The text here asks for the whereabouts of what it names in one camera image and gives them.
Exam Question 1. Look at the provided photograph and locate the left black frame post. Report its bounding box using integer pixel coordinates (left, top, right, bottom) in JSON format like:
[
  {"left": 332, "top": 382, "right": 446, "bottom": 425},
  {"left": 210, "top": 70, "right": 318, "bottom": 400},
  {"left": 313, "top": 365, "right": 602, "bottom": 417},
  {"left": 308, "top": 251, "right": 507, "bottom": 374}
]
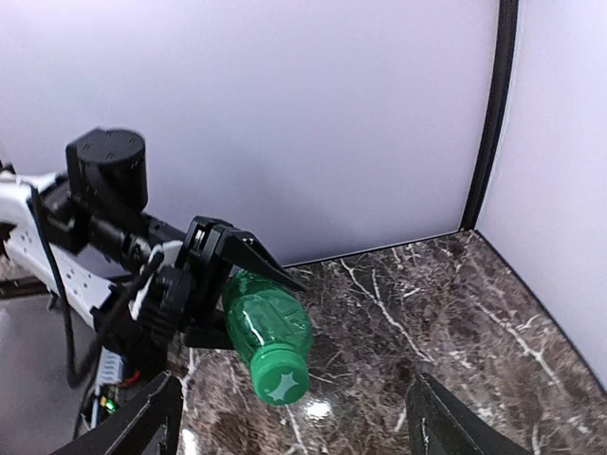
[{"left": 459, "top": 0, "right": 520, "bottom": 230}]

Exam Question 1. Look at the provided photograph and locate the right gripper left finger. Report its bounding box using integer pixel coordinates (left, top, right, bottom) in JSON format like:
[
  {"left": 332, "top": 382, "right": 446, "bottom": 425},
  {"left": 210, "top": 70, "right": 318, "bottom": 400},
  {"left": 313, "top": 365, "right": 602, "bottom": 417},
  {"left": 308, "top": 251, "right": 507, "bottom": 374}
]
[{"left": 55, "top": 373, "right": 183, "bottom": 455}]

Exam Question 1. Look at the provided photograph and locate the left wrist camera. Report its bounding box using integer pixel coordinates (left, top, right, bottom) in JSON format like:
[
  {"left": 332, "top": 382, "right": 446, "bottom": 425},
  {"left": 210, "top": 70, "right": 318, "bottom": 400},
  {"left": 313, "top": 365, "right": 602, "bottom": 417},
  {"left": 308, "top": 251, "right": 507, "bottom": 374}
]
[{"left": 129, "top": 240, "right": 193, "bottom": 343}]

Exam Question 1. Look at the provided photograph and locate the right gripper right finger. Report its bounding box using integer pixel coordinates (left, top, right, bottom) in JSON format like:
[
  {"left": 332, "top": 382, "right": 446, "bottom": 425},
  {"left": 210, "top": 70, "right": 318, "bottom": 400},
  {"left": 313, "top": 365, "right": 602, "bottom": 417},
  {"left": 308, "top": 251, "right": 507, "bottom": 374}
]
[{"left": 406, "top": 373, "right": 529, "bottom": 455}]

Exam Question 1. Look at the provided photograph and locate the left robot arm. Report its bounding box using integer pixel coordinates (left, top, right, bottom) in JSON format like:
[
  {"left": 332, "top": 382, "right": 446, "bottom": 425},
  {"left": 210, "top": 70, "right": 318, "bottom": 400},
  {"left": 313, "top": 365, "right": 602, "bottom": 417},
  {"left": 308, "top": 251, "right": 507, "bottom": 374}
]
[{"left": 1, "top": 129, "right": 299, "bottom": 353}]

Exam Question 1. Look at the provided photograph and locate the green plastic bottle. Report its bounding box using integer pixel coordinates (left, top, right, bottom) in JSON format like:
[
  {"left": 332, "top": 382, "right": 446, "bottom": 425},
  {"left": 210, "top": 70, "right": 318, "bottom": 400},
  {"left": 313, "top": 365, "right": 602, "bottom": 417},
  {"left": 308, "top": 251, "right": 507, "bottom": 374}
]
[{"left": 222, "top": 270, "right": 313, "bottom": 406}]

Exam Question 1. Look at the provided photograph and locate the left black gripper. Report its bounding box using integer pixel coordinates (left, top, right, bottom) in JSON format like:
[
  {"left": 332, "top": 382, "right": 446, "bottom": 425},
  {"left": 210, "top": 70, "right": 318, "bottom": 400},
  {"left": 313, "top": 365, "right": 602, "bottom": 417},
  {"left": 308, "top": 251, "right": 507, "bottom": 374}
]
[{"left": 177, "top": 216, "right": 306, "bottom": 350}]

